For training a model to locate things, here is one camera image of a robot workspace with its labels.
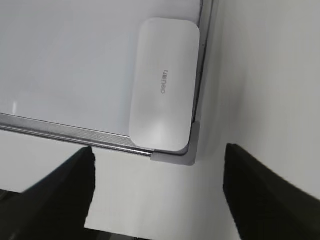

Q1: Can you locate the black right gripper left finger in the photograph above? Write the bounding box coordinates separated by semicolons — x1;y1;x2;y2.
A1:
0;146;96;240

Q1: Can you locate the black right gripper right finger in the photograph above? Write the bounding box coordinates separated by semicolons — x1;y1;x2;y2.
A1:
223;143;320;240

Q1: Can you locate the white magnetic whiteboard grey frame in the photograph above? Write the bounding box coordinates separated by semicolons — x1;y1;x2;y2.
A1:
0;0;214;166

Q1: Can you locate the white rectangular whiteboard eraser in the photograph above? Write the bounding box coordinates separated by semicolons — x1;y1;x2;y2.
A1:
129;17;201;152

